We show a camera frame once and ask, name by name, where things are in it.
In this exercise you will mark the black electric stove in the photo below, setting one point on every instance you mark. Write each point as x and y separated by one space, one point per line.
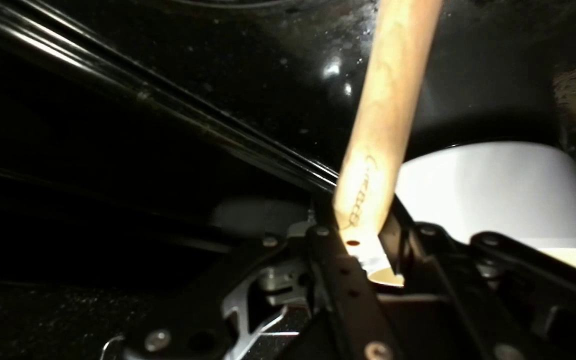
143 140

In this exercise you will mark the wooden spoon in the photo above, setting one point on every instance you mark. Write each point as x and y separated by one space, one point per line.
380 131

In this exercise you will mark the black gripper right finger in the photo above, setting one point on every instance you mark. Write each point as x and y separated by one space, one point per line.
513 301

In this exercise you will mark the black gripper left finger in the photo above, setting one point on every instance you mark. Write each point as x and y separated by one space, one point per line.
224 312

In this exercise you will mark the cream pot with handles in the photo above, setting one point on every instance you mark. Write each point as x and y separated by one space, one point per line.
516 189

